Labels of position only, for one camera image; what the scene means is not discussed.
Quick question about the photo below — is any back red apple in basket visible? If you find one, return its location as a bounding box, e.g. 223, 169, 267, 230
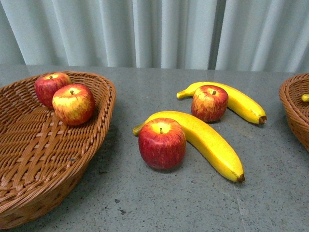
34, 72, 72, 109

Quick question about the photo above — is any left brown wicker basket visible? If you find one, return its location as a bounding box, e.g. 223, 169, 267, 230
0, 71, 116, 230

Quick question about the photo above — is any red-orange back apple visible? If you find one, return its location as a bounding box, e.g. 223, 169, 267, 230
191, 85, 229, 123

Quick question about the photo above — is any dark red front apple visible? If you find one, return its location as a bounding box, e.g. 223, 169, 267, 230
138, 118, 186, 170

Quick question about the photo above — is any yellow-red apple in basket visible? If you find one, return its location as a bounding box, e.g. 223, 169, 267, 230
52, 84, 96, 126

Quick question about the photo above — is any yellow banana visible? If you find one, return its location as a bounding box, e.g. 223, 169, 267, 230
133, 111, 245, 183
176, 82, 267, 125

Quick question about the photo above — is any brown wicker basket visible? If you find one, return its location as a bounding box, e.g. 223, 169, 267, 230
279, 73, 309, 149
0, 71, 116, 230

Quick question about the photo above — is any right brown wicker basket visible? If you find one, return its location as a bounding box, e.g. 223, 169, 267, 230
279, 73, 309, 149

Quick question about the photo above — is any yellow fruit in right basket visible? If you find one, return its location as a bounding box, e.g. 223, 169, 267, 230
301, 93, 309, 102

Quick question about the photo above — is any pale pleated curtain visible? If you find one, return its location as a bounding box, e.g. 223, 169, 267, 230
0, 0, 309, 73

